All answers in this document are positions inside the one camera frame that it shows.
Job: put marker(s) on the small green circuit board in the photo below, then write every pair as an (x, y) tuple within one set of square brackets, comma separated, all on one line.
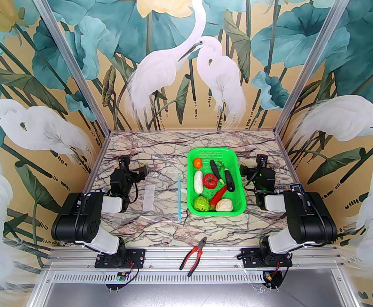
[(121, 277)]

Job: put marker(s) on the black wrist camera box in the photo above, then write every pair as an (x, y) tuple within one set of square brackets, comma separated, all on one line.
[(123, 162), (262, 161)]

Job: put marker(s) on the red toy chili pepper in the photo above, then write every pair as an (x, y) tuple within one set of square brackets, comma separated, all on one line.
[(217, 197)]

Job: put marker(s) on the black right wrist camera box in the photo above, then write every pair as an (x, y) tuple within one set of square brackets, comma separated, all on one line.
[(262, 161)]

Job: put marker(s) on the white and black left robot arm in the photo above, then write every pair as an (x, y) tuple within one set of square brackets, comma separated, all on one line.
[(109, 241)]

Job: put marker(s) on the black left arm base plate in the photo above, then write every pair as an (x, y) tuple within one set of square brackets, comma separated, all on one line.
[(135, 256)]

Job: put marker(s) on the red toy tomato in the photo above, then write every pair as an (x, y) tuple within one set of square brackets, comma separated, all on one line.
[(210, 181)]

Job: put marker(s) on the small orange toy tomato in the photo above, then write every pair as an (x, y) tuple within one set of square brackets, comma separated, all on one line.
[(198, 162)]

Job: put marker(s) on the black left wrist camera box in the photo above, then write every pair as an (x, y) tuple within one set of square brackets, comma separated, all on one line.
[(123, 162)]

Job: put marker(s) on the white toy cauliflower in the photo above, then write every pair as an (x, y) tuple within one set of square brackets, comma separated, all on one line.
[(224, 205)]

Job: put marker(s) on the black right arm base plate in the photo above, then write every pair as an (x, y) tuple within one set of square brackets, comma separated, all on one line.
[(250, 257)]

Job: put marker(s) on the aluminium frame rail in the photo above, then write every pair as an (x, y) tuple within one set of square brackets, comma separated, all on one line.
[(173, 261)]

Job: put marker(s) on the dark purple toy eggplant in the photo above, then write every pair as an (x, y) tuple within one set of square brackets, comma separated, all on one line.
[(214, 168), (229, 181)]

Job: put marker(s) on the grey keypad device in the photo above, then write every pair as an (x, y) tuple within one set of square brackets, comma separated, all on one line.
[(290, 188)]

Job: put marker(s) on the green toy cabbage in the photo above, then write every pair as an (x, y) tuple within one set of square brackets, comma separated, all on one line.
[(201, 203)]

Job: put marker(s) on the green plastic basket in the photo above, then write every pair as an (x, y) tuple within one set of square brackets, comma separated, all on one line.
[(205, 153)]

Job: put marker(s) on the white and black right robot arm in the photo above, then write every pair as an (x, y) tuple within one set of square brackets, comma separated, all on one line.
[(308, 216)]

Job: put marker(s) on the clear zip-top bag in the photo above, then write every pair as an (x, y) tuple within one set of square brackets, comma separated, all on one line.
[(180, 203)]

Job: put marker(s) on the slotted silver metal panel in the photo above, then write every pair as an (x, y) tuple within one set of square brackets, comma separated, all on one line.
[(173, 296)]

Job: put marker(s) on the white toy cucumber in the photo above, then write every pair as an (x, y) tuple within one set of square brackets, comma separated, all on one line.
[(198, 182)]

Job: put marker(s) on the aluminium frame post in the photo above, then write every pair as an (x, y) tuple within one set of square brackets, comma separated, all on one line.
[(311, 56), (73, 62)]

